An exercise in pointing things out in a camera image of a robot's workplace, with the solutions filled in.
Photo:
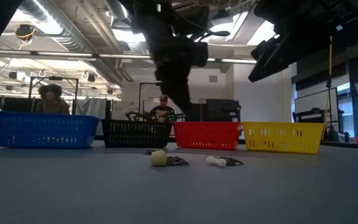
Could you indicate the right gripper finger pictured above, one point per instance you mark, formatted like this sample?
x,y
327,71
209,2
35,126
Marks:
x,y
294,51
261,57

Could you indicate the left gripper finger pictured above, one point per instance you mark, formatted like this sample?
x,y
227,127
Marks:
x,y
185,91
174,91

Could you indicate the cream plastic skull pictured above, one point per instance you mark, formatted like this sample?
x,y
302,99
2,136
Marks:
x,y
158,158

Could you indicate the white plastic bone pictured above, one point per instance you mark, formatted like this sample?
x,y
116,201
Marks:
x,y
216,161

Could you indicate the blue plastic basket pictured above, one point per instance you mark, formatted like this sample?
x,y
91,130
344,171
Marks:
x,y
45,130

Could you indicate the background black robot arm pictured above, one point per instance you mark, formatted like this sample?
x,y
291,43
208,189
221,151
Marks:
x,y
137,116

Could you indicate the person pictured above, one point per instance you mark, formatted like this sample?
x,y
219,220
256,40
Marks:
x,y
53,105
162,114

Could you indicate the black computer equipment stack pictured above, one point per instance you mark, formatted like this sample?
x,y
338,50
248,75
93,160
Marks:
x,y
222,110

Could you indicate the red plastic basket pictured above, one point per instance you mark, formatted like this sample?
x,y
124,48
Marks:
x,y
207,135

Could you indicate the long ceiling light fixture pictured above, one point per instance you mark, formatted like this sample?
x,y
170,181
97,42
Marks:
x,y
120,56

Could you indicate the white board with drawings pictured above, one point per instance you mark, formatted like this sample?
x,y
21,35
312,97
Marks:
x,y
120,109

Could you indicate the black plastic basket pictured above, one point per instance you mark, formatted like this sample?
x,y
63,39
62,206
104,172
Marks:
x,y
135,133

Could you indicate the black equipment desk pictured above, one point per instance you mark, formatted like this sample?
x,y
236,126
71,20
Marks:
x,y
306,116

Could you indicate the yellow plastic basket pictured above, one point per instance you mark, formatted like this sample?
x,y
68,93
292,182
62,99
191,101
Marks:
x,y
281,137

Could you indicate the grey cover sheet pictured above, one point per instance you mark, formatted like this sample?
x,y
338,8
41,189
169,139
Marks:
x,y
92,107

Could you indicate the black tripod stand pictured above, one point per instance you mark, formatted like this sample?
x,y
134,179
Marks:
x,y
332,133

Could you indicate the black monitor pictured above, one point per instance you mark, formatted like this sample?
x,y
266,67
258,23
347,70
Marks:
x,y
17,105

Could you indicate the grey wall vent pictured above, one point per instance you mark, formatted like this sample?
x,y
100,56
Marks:
x,y
213,78

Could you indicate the black metal frame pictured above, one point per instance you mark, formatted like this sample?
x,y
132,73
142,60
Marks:
x,y
73,93
139,102

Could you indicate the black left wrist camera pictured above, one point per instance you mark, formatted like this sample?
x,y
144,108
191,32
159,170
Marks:
x,y
191,17

